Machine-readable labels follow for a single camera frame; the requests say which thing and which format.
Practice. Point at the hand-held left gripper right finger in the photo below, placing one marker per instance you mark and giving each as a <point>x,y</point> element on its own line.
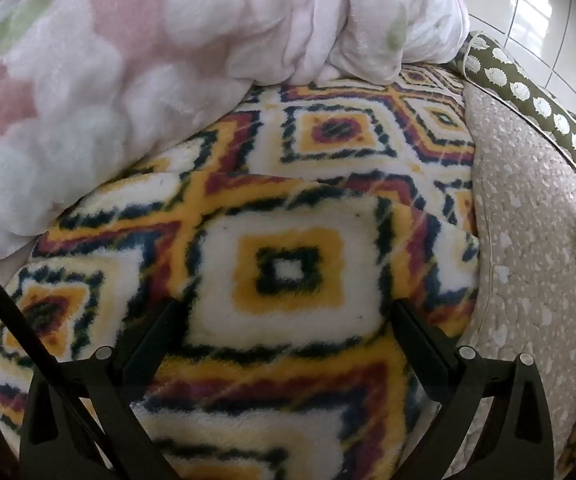
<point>410,330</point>

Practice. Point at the olive patterned pillow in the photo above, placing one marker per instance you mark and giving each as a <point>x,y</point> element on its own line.
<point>533,97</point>

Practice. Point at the pink floral fleece blanket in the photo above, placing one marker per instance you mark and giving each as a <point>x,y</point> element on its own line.
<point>118,85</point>

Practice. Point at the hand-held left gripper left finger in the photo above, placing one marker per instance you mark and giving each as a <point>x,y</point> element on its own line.
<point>160,327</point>

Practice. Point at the beige spotted bed sheet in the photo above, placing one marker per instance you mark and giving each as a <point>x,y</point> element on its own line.
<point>523,240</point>

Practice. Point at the geometric patterned fleece blanket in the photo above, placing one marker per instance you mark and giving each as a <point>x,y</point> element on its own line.
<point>288,240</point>

